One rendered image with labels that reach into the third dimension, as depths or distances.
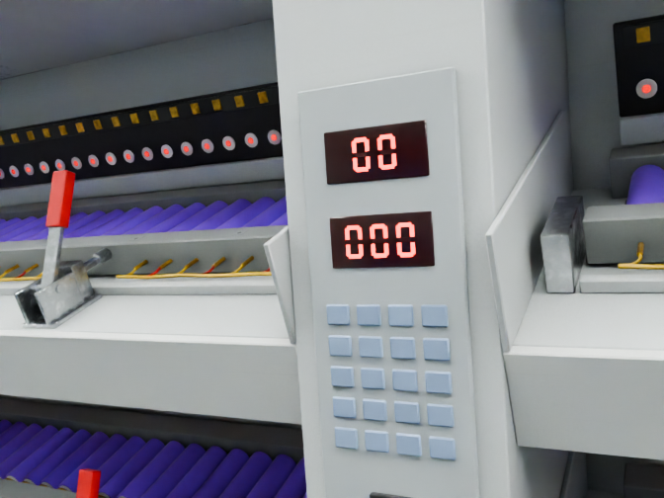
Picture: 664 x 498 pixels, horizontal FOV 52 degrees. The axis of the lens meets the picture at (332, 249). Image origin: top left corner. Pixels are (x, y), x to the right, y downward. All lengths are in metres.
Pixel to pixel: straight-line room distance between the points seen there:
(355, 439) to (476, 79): 0.16
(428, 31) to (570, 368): 0.14
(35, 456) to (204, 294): 0.29
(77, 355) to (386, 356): 0.19
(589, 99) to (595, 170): 0.04
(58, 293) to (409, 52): 0.25
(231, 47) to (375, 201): 0.32
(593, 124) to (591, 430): 0.23
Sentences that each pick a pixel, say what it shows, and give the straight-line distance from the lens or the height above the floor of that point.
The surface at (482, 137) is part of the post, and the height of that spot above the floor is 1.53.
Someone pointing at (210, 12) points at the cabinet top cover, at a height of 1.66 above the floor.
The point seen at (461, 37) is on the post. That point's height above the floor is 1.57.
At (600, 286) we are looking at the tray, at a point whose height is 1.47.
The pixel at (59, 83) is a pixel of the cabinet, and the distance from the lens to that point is 0.71.
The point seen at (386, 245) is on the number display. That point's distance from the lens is 0.28.
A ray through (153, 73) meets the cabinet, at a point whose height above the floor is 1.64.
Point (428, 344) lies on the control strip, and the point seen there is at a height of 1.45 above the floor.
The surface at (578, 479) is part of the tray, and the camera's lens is 0.45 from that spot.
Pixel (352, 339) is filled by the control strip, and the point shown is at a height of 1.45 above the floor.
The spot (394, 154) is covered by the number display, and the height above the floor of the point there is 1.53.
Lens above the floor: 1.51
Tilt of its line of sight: 3 degrees down
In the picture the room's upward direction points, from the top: 4 degrees counter-clockwise
